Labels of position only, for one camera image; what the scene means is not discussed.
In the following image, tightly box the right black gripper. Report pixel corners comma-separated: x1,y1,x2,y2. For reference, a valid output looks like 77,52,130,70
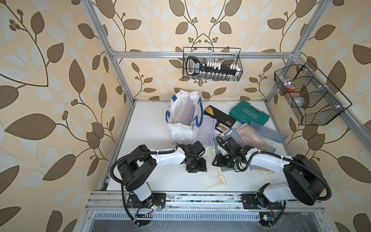
211,152,235,168

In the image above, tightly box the cream mesh pencil pouch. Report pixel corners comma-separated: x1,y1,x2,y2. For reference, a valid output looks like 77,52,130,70
202,148,226,190

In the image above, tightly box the white canvas tote bag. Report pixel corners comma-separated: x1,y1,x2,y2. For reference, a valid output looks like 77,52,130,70
165,90,203,144

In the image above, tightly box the purple mesh pencil pouch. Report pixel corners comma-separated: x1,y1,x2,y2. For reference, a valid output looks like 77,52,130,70
197,117,217,147

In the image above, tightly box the small purple mesh pouch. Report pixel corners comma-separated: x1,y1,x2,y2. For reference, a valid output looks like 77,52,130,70
178,96,195,126

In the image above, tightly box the purple mesh pouch cream trim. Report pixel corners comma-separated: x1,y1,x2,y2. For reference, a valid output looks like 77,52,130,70
172,98,186,123

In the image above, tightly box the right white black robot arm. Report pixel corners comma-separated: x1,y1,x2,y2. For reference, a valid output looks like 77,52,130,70
213,136,332,228

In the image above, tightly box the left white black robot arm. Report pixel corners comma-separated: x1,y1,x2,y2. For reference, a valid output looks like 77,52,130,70
109,141,207,227

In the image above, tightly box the grey mesh pencil pouch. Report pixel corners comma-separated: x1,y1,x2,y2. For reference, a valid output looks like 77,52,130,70
249,164,274,175

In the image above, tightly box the grey blue mesh pouch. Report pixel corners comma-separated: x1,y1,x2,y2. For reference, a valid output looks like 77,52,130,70
250,122,288,144

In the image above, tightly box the black yellow tool case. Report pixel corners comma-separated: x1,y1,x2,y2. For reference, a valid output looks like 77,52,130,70
204,105,236,132

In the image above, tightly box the green plastic tool case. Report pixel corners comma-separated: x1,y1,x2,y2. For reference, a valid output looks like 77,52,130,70
229,101,270,126

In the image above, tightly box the red object in basket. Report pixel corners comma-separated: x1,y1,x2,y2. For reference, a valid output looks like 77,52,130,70
283,81,296,93

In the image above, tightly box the black socket tool set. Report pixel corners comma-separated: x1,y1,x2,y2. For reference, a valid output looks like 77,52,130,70
183,57,243,76

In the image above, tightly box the back wire basket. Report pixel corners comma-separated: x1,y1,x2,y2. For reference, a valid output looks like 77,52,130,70
183,46,243,82

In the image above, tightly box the wire basket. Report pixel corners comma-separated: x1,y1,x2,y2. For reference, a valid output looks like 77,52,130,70
183,46,243,82
274,60,352,126

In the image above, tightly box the right wire basket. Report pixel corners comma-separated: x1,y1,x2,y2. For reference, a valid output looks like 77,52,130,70
274,60,352,126

